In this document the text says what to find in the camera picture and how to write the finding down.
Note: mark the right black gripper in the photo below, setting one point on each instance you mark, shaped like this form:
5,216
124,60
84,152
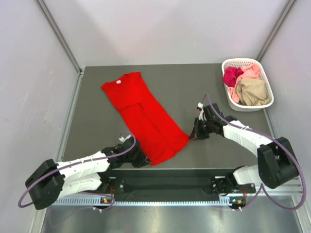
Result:
196,134

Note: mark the beige t shirt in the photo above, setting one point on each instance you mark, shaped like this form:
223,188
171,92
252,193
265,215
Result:
252,92

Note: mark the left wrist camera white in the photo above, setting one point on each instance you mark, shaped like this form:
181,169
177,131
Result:
123,138

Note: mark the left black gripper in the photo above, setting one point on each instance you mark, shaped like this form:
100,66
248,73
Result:
142,160

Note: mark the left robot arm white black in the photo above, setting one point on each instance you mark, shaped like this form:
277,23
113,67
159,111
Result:
52,181

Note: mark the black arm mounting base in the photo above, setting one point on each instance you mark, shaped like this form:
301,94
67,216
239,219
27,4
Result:
164,185

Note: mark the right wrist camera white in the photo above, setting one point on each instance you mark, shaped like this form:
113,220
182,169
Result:
200,108

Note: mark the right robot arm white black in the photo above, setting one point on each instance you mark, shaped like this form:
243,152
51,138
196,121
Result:
274,166

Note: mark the red t shirt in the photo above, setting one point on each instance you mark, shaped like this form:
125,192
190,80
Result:
159,136

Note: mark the magenta t shirt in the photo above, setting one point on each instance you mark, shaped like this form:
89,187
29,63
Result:
230,76

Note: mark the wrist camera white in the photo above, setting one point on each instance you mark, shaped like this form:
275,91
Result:
123,138
200,108

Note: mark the pink t shirt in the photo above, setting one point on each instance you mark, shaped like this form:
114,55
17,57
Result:
251,71

